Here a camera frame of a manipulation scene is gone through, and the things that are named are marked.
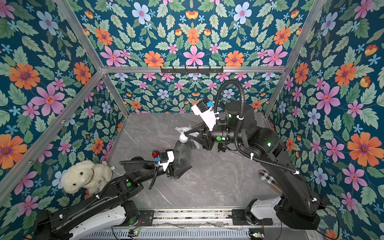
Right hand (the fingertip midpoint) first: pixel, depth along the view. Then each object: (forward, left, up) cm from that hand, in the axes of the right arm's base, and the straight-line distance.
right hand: (190, 126), depth 50 cm
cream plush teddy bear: (-5, +54, -31) cm, 63 cm away
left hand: (-4, +2, -16) cm, 16 cm away
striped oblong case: (+2, -39, -45) cm, 60 cm away
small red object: (+10, +25, -37) cm, 46 cm away
